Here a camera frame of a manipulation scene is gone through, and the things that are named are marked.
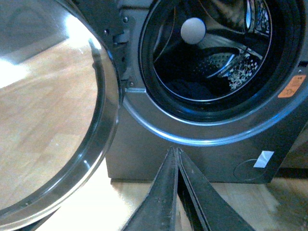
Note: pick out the grey front-load washing machine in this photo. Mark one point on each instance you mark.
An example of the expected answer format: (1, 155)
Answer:
(250, 52)

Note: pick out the washing machine round door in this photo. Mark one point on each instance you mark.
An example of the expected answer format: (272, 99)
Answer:
(59, 101)

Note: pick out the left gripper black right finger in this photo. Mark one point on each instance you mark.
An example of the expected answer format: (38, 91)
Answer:
(205, 208)

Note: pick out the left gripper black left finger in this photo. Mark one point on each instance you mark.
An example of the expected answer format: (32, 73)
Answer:
(157, 212)

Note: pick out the orange warning sticker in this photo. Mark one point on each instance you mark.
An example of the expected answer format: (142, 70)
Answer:
(292, 86)

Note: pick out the dark navy blue garment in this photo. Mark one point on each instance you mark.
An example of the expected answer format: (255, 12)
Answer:
(189, 90)

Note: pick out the white tape strip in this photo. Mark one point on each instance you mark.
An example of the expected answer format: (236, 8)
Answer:
(263, 159)

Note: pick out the white drum hub cap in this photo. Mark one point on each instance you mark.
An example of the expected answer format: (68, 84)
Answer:
(193, 30)

